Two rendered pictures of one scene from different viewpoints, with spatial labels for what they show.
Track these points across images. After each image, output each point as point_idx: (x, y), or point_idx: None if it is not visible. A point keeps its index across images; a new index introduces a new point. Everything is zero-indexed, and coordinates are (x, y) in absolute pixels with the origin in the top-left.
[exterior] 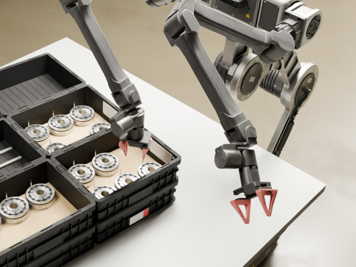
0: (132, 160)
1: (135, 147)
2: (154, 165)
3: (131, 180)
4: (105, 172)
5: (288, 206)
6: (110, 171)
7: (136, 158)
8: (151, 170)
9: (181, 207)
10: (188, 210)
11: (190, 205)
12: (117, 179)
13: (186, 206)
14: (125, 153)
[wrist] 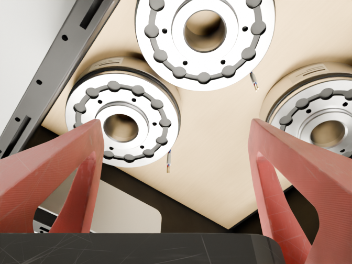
0: (214, 162)
1: (212, 213)
2: (119, 153)
3: (191, 43)
4: (322, 72)
5: None
6: (298, 82)
7: (201, 174)
8: (128, 130)
9: (41, 51)
10: (18, 45)
11: (19, 66)
12: (261, 33)
13: (30, 59)
14: (270, 135)
